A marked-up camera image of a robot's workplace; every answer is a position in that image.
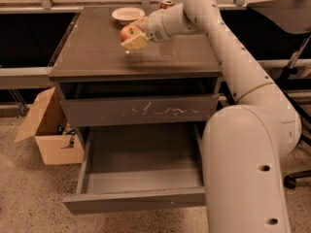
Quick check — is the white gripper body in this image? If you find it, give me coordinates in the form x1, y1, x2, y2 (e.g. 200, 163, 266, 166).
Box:
143, 9, 170, 43

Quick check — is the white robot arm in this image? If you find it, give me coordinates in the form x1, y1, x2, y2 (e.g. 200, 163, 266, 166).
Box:
121, 0, 302, 233

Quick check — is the white bowl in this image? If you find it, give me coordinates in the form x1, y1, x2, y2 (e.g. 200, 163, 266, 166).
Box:
112, 7, 145, 26

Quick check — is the black office chair base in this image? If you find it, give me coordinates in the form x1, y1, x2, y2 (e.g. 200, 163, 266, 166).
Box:
283, 134, 311, 189

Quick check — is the open cardboard box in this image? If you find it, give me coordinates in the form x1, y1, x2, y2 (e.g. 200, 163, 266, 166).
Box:
15, 87, 85, 165

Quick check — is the grey drawer cabinet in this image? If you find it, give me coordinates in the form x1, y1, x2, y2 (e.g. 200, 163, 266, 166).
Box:
49, 7, 222, 143

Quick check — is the open grey middle drawer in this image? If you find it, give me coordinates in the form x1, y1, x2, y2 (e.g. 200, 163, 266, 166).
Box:
63, 122, 205, 215

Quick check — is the red cola can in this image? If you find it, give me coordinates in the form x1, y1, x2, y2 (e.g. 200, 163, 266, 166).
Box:
160, 0, 175, 9

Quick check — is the red apple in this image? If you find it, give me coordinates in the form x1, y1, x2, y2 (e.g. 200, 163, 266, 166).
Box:
120, 25, 139, 42

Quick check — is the black side table with stand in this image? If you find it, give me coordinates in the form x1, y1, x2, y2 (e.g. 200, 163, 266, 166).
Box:
223, 0, 311, 124

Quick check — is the scratched grey top drawer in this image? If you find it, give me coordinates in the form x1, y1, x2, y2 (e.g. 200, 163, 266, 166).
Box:
60, 95, 219, 127

